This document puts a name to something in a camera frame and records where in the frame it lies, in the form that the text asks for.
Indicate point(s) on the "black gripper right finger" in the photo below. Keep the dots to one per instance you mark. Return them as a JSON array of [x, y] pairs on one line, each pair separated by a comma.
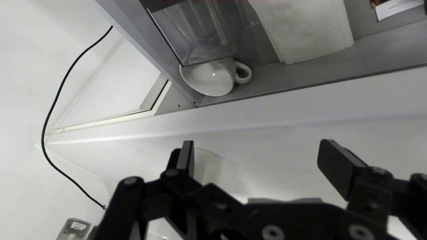
[[374, 193]]

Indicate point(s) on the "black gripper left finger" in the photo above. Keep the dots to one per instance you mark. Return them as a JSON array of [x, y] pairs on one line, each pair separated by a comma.
[[177, 196]]

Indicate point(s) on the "white cup in drawer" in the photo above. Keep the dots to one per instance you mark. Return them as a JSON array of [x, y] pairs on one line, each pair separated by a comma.
[[217, 77]]

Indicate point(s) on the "open grey drawer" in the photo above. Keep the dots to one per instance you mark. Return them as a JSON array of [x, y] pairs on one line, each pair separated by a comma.
[[173, 33]]

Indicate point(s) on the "white folded paper in drawer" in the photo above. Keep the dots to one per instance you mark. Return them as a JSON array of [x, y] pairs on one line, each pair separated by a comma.
[[305, 29]]

